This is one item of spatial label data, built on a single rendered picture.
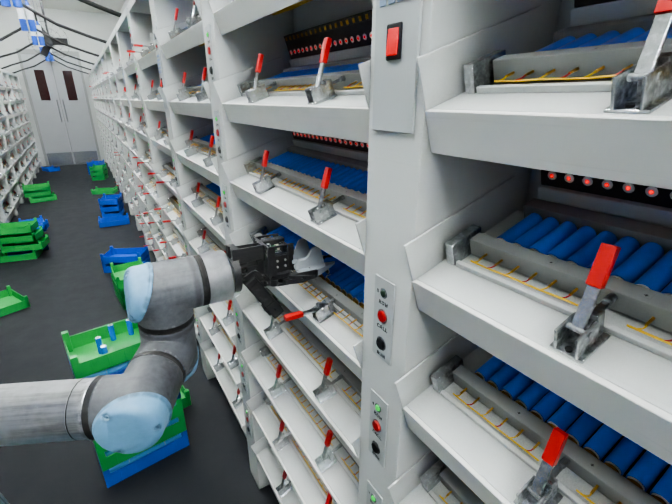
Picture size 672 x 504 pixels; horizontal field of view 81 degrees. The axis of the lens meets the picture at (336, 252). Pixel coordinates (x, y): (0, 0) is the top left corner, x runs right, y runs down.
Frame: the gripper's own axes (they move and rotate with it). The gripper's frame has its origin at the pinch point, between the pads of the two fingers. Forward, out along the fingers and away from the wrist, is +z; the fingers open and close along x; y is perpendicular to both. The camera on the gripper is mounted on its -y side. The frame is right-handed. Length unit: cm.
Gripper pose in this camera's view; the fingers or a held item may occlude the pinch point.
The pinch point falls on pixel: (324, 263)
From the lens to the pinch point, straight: 82.6
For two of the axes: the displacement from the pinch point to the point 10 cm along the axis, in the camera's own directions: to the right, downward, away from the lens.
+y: 0.2, -9.4, -3.5
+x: -5.3, -3.0, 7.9
